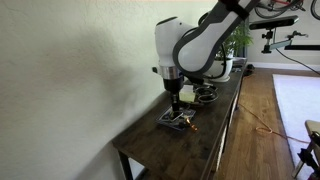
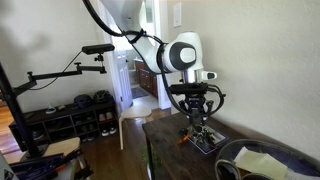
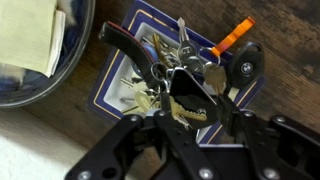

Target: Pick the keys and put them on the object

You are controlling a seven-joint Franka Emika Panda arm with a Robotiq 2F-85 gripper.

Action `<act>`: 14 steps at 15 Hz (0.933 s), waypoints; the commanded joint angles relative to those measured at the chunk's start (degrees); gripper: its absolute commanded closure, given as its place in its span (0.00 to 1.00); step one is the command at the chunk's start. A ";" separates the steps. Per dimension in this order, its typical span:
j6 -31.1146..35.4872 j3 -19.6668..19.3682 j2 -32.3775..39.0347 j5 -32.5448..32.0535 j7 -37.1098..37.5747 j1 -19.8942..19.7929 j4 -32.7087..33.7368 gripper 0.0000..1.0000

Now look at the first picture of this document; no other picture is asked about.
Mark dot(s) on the dark wood console table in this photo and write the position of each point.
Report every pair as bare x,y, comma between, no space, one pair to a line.
173,153

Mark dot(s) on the light wood stool with clamp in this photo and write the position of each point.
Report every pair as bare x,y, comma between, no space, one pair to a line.
313,126

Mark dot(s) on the blue square tray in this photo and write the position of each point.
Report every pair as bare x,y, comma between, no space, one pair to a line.
163,120

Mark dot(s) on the keys with orange carabiner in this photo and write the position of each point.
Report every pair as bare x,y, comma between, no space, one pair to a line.
191,126

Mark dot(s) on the black stereo camera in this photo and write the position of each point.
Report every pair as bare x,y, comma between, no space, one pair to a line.
273,22

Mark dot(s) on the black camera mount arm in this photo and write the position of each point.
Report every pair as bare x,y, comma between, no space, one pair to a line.
280,44

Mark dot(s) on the dark round plate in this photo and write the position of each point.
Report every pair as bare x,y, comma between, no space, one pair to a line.
200,101

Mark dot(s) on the white rug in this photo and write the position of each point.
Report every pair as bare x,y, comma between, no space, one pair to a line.
296,100

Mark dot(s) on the green potted plant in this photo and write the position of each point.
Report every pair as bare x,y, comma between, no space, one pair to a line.
238,40

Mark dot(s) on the pale yellow paper note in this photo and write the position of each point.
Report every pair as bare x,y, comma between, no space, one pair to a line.
187,96

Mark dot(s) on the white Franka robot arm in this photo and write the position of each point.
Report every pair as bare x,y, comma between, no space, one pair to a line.
166,36

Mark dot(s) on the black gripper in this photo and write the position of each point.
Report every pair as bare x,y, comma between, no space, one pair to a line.
174,85

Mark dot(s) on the red bicycle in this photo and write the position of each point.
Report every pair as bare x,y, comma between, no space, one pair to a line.
283,2

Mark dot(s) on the small black floor object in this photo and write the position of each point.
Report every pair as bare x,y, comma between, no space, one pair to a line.
249,70

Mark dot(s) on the white plant pot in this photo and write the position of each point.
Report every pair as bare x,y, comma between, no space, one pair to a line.
228,71

